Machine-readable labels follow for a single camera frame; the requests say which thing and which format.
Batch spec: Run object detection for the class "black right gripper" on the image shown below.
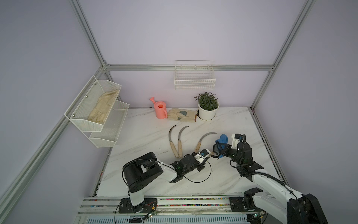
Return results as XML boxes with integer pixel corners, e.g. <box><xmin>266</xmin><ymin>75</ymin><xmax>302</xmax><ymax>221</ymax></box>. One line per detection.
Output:
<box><xmin>219</xmin><ymin>143</ymin><xmax>242</xmax><ymax>166</ymax></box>

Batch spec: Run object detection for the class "blue microfibre rag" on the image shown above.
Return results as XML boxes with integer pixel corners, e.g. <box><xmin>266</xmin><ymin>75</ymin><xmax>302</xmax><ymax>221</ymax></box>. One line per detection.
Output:
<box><xmin>212</xmin><ymin>134</ymin><xmax>228</xmax><ymax>159</ymax></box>

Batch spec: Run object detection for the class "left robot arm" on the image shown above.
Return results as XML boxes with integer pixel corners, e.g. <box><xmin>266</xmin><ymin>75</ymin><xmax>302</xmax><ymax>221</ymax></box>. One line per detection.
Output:
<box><xmin>122</xmin><ymin>149</ymin><xmax>210</xmax><ymax>206</ymax></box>

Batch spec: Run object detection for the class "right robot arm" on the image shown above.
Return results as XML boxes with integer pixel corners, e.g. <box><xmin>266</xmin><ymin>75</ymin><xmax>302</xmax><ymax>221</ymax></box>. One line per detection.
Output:
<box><xmin>212</xmin><ymin>134</ymin><xmax>328</xmax><ymax>224</ymax></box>

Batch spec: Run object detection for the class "leftmost small sickle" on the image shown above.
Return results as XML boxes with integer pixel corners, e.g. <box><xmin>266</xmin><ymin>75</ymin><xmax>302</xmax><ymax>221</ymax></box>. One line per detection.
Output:
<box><xmin>168</xmin><ymin>125</ymin><xmax>179</xmax><ymax>158</ymax></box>

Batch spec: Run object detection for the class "potted green plant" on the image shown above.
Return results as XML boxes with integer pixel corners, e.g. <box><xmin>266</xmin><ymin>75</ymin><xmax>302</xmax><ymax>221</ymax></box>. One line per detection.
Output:
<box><xmin>195</xmin><ymin>92</ymin><xmax>220</xmax><ymax>121</ymax></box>

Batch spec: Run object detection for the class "pink watering can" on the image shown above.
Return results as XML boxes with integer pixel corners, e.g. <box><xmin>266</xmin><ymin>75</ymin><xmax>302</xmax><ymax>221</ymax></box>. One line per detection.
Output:
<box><xmin>150</xmin><ymin>97</ymin><xmax>168</xmax><ymax>119</ymax></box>

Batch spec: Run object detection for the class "lower white mesh shelf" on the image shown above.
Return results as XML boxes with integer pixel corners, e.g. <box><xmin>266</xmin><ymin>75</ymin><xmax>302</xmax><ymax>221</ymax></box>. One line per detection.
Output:
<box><xmin>89</xmin><ymin>100</ymin><xmax>130</xmax><ymax>148</ymax></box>

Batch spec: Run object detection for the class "white mesh shelf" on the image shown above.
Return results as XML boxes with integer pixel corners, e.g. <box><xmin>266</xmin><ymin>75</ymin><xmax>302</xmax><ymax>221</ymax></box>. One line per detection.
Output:
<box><xmin>89</xmin><ymin>100</ymin><xmax>130</xmax><ymax>148</ymax></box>
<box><xmin>64</xmin><ymin>76</ymin><xmax>122</xmax><ymax>132</ymax></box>

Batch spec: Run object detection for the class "beige glove in shelf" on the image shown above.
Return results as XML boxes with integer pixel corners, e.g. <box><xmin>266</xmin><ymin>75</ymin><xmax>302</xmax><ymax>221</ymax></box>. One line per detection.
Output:
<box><xmin>87</xmin><ymin>90</ymin><xmax>119</xmax><ymax>125</ymax></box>

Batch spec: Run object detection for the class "upper white mesh shelf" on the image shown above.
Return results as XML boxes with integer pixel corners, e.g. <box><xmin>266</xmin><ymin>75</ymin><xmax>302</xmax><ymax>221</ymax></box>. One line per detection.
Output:
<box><xmin>64</xmin><ymin>76</ymin><xmax>122</xmax><ymax>132</ymax></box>

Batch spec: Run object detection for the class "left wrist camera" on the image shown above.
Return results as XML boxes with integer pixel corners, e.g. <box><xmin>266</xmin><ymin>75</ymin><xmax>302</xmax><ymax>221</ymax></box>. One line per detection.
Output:
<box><xmin>194</xmin><ymin>149</ymin><xmax>211</xmax><ymax>163</ymax></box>

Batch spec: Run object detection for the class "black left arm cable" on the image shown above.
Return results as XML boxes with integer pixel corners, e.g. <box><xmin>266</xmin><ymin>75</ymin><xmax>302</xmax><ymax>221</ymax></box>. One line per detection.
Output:
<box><xmin>183</xmin><ymin>158</ymin><xmax>212</xmax><ymax>184</ymax></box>

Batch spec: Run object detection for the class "aluminium front rail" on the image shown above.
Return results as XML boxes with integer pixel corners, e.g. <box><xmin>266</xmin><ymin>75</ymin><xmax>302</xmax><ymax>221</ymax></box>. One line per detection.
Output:
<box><xmin>76</xmin><ymin>192</ymin><xmax>288</xmax><ymax>219</ymax></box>

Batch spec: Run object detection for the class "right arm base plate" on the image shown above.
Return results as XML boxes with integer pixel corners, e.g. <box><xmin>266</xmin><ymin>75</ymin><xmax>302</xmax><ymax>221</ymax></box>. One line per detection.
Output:
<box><xmin>229</xmin><ymin>197</ymin><xmax>263</xmax><ymax>212</ymax></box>

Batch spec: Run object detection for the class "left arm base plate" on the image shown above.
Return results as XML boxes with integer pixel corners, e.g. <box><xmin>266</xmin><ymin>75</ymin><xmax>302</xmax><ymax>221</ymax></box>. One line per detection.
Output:
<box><xmin>116</xmin><ymin>198</ymin><xmax>158</xmax><ymax>214</ymax></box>

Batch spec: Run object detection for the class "white wire wall basket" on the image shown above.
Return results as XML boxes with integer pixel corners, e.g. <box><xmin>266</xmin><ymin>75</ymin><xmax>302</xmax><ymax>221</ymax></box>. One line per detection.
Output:
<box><xmin>174</xmin><ymin>60</ymin><xmax>216</xmax><ymax>91</ymax></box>

